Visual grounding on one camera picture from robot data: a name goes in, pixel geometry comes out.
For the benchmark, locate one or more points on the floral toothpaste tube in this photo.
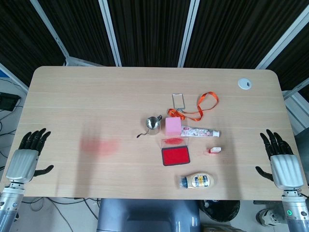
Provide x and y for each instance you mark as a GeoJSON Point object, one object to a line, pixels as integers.
{"type": "Point", "coordinates": [200, 132]}

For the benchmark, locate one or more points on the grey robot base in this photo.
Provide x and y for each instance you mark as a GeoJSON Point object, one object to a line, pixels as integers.
{"type": "Point", "coordinates": [144, 215]}

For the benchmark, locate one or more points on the clear badge holder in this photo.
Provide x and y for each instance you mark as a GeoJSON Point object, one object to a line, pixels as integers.
{"type": "Point", "coordinates": [172, 101]}

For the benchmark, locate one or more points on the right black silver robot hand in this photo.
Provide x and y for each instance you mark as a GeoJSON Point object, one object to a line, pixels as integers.
{"type": "Point", "coordinates": [286, 169]}

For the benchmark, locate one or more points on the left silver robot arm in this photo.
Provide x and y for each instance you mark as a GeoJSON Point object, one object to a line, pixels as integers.
{"type": "Point", "coordinates": [10, 205]}

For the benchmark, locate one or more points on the black electronics box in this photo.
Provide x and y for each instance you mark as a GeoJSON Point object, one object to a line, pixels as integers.
{"type": "Point", "coordinates": [8, 101]}

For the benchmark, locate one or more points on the red ink pad clear lid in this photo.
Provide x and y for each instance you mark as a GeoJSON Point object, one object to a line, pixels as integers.
{"type": "Point", "coordinates": [175, 156]}

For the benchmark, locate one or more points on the black waste bin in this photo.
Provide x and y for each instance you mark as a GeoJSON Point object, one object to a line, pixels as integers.
{"type": "Point", "coordinates": [222, 211]}

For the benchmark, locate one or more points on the white grey sneaker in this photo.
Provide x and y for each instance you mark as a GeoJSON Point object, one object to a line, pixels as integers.
{"type": "Point", "coordinates": [268, 216]}

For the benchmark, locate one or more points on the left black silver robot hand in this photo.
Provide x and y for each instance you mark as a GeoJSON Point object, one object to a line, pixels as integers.
{"type": "Point", "coordinates": [21, 164]}

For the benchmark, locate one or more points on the pink foam cube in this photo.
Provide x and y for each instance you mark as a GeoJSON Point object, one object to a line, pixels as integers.
{"type": "Point", "coordinates": [172, 126]}

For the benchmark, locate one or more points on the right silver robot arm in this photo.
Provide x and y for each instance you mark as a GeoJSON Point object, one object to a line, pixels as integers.
{"type": "Point", "coordinates": [293, 212]}

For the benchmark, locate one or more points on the mayonnaise squeeze bottle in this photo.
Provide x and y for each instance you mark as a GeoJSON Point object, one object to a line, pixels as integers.
{"type": "Point", "coordinates": [200, 180]}

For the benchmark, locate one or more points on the stainless steel gooseneck pitcher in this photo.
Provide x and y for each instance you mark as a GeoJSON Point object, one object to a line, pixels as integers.
{"type": "Point", "coordinates": [152, 125]}

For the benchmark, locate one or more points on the grey partition frame post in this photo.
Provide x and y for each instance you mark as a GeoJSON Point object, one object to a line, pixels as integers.
{"type": "Point", "coordinates": [50, 33]}
{"type": "Point", "coordinates": [189, 31]}
{"type": "Point", "coordinates": [282, 41]}
{"type": "Point", "coordinates": [109, 31]}

